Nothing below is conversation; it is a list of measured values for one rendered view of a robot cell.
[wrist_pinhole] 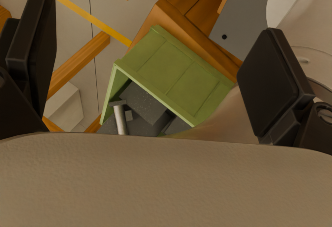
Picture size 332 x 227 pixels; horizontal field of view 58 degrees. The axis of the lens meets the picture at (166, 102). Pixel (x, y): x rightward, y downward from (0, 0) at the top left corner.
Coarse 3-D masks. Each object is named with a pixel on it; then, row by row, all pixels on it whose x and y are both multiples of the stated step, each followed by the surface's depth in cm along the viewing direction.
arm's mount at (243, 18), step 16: (240, 0) 44; (256, 0) 42; (224, 16) 48; (240, 16) 46; (256, 16) 44; (224, 32) 50; (240, 32) 48; (256, 32) 46; (224, 48) 52; (240, 48) 50
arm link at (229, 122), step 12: (312, 84) 23; (228, 96) 26; (240, 96) 24; (324, 96) 22; (216, 108) 26; (228, 108) 24; (240, 108) 23; (204, 120) 25; (216, 120) 22; (228, 120) 22; (240, 120) 21; (180, 132) 22; (192, 132) 20; (204, 132) 20; (216, 132) 20; (228, 132) 20; (240, 132) 20; (252, 132) 20; (264, 144) 19
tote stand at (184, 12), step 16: (160, 0) 73; (176, 0) 75; (192, 0) 77; (208, 0) 79; (160, 16) 74; (176, 16) 73; (192, 16) 75; (208, 16) 77; (144, 32) 82; (176, 32) 75; (192, 32) 74; (208, 32) 76; (128, 48) 92; (192, 48) 76; (208, 48) 74; (224, 64) 74; (240, 64) 77
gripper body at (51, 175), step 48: (0, 144) 6; (48, 144) 6; (96, 144) 6; (144, 144) 7; (192, 144) 7; (240, 144) 8; (0, 192) 5; (48, 192) 6; (96, 192) 6; (144, 192) 6; (192, 192) 6; (240, 192) 6; (288, 192) 7
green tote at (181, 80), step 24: (144, 48) 72; (168, 48) 74; (120, 72) 74; (144, 72) 70; (168, 72) 71; (192, 72) 73; (216, 72) 75; (168, 96) 69; (192, 96) 71; (216, 96) 72; (192, 120) 68
